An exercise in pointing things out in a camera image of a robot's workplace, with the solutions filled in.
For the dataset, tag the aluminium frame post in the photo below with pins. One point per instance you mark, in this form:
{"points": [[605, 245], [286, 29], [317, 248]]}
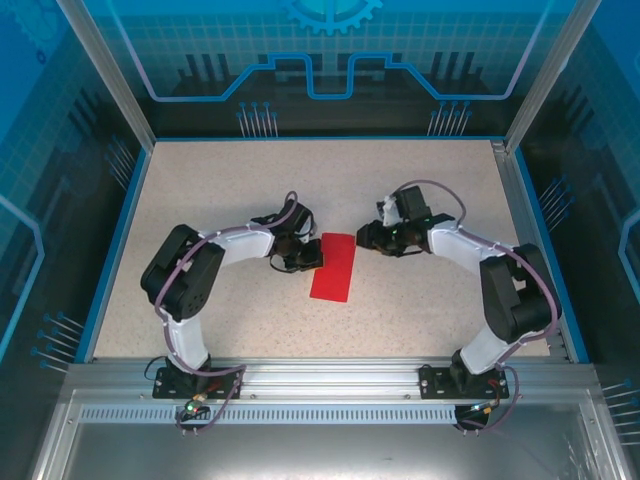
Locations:
{"points": [[549, 75], [113, 75]]}

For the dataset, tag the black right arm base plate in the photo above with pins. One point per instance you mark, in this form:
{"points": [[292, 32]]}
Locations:
{"points": [[432, 382]]}

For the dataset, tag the aluminium frame beam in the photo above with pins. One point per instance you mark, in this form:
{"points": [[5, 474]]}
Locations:
{"points": [[325, 377]]}

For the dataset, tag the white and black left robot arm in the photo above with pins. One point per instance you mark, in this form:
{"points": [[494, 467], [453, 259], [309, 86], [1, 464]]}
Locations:
{"points": [[245, 245]]}

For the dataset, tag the aluminium side rail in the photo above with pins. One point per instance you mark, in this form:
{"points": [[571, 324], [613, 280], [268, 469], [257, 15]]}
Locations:
{"points": [[516, 200]]}

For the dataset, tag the grey metal tray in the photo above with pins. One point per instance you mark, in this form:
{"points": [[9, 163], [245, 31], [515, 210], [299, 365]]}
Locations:
{"points": [[325, 455]]}

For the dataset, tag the red paper sheet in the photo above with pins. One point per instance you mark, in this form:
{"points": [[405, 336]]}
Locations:
{"points": [[332, 280]]}

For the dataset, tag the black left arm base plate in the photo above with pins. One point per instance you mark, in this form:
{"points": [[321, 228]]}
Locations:
{"points": [[167, 385]]}

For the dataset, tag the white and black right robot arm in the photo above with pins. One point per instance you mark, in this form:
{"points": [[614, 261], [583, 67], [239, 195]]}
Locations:
{"points": [[460, 245]]}

